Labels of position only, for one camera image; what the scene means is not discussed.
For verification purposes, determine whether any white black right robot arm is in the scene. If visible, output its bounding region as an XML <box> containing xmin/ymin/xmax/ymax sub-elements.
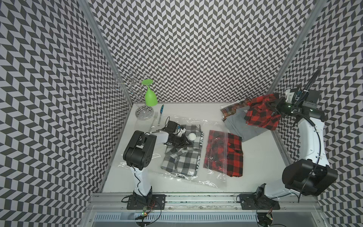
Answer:
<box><xmin>255</xmin><ymin>98</ymin><xmax>338</xmax><ymax>199</ymax></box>

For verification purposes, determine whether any aluminium frame corner post left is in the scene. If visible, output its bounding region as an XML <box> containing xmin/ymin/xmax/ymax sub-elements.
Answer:
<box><xmin>78</xmin><ymin>0</ymin><xmax>133</xmax><ymax>106</ymax></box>

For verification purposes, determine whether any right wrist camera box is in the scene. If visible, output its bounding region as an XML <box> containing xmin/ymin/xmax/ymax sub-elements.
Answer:
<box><xmin>285</xmin><ymin>89</ymin><xmax>300</xmax><ymax>104</ymax></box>

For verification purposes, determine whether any red black buffalo plaid shirt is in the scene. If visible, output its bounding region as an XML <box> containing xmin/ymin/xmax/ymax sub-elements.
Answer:
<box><xmin>245</xmin><ymin>94</ymin><xmax>281</xmax><ymax>131</ymax></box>

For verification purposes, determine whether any aluminium frame right floor rail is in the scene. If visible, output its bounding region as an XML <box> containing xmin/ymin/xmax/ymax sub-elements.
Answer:
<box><xmin>260</xmin><ymin>103</ymin><xmax>307</xmax><ymax>194</ymax></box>

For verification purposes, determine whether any aluminium frame corner post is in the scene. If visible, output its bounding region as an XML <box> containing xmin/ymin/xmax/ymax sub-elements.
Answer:
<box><xmin>266</xmin><ymin>0</ymin><xmax>327</xmax><ymax>95</ymax></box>
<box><xmin>78</xmin><ymin>0</ymin><xmax>133</xmax><ymax>106</ymax></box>

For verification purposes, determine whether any white round bag valve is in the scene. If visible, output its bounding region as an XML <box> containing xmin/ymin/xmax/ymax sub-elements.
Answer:
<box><xmin>188</xmin><ymin>133</ymin><xmax>197</xmax><ymax>141</ymax></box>

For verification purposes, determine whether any right electronics board with wires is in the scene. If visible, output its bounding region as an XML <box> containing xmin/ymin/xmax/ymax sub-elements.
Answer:
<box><xmin>255</xmin><ymin>209</ymin><xmax>285</xmax><ymax>227</ymax></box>

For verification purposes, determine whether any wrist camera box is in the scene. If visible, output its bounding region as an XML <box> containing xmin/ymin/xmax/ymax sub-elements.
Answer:
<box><xmin>164</xmin><ymin>121</ymin><xmax>181</xmax><ymax>134</ymax></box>
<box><xmin>285</xmin><ymin>89</ymin><xmax>300</xmax><ymax>104</ymax></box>

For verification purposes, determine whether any clear plastic vacuum bag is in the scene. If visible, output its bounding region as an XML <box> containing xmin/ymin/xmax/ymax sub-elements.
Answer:
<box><xmin>135</xmin><ymin>115</ymin><xmax>227</xmax><ymax>188</ymax></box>

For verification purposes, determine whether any electronics board with wires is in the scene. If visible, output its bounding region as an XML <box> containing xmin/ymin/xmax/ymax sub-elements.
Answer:
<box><xmin>135</xmin><ymin>201</ymin><xmax>163</xmax><ymax>227</ymax></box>
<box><xmin>255</xmin><ymin>209</ymin><xmax>285</xmax><ymax>227</ymax></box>

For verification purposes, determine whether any grey shirt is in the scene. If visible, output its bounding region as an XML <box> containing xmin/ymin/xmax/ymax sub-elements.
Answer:
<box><xmin>224</xmin><ymin>107</ymin><xmax>268</xmax><ymax>142</ymax></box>

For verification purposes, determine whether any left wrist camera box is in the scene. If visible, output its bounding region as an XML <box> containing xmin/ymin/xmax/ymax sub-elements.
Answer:
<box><xmin>164</xmin><ymin>121</ymin><xmax>181</xmax><ymax>134</ymax></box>

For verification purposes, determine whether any black white plaid shirt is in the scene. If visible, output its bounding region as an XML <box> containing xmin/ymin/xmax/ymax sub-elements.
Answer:
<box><xmin>161</xmin><ymin>124</ymin><xmax>204</xmax><ymax>178</ymax></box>

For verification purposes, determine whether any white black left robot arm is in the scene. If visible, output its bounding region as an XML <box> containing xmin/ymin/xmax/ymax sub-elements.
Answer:
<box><xmin>123</xmin><ymin>130</ymin><xmax>193</xmax><ymax>199</ymax></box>

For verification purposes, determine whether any green plastic wine glass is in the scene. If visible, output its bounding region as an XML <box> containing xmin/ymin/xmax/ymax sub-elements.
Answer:
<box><xmin>142</xmin><ymin>79</ymin><xmax>158</xmax><ymax>107</ymax></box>

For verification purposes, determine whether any blue green pen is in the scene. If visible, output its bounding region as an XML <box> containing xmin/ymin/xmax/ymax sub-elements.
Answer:
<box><xmin>157</xmin><ymin>105</ymin><xmax>164</xmax><ymax>126</ymax></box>

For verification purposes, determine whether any small clear fork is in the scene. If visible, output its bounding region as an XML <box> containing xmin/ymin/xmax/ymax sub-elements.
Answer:
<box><xmin>148</xmin><ymin>112</ymin><xmax>158</xmax><ymax>132</ymax></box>

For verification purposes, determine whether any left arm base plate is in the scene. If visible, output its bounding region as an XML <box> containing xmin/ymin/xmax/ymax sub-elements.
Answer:
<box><xmin>127</xmin><ymin>194</ymin><xmax>166</xmax><ymax>210</ymax></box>

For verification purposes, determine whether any left electronics board with wires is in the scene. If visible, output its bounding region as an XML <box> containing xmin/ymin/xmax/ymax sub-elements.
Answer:
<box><xmin>135</xmin><ymin>201</ymin><xmax>163</xmax><ymax>227</ymax></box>

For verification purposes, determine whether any aluminium front rail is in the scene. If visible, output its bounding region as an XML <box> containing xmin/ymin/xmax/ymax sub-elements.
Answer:
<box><xmin>85</xmin><ymin>193</ymin><xmax>323</xmax><ymax>212</ymax></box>

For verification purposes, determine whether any aluminium frame corner post right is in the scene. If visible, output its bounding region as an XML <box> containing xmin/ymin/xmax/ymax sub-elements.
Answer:
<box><xmin>266</xmin><ymin>0</ymin><xmax>327</xmax><ymax>95</ymax></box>

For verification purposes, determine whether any black corrugated cable conduit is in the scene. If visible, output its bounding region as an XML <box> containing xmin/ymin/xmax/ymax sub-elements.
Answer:
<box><xmin>300</xmin><ymin>68</ymin><xmax>321</xmax><ymax>100</ymax></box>

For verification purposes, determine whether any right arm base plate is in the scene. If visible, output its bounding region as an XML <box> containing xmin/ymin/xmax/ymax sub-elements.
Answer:
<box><xmin>238</xmin><ymin>194</ymin><xmax>280</xmax><ymax>210</ymax></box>

